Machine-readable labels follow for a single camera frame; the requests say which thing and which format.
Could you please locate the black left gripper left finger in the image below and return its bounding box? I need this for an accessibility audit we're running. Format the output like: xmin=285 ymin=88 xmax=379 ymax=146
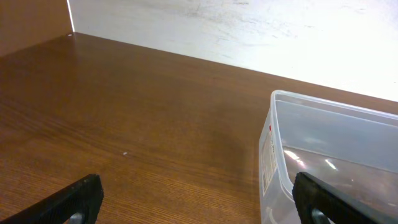
xmin=1 ymin=174 xmax=104 ymax=224

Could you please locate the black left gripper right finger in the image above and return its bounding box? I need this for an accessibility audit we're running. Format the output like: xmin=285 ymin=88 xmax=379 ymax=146
xmin=292 ymin=172 xmax=397 ymax=224

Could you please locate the clear plastic container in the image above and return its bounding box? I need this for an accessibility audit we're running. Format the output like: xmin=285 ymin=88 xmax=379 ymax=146
xmin=259 ymin=90 xmax=397 ymax=224

